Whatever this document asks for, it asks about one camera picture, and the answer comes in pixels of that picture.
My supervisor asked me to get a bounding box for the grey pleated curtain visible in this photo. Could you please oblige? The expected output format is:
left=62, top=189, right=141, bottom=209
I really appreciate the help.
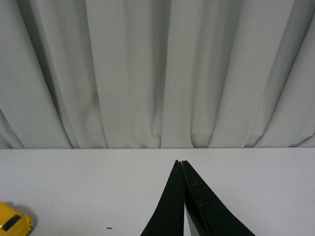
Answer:
left=0, top=0, right=315, bottom=149

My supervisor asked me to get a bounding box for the yellow beetle toy car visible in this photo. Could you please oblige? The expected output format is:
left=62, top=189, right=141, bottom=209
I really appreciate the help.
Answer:
left=0, top=202, right=34, bottom=236

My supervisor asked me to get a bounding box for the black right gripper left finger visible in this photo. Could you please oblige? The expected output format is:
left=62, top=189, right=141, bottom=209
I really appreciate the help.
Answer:
left=141, top=160, right=185, bottom=236

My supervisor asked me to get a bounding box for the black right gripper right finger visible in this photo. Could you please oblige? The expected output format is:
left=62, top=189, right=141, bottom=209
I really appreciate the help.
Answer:
left=182, top=161, right=254, bottom=236

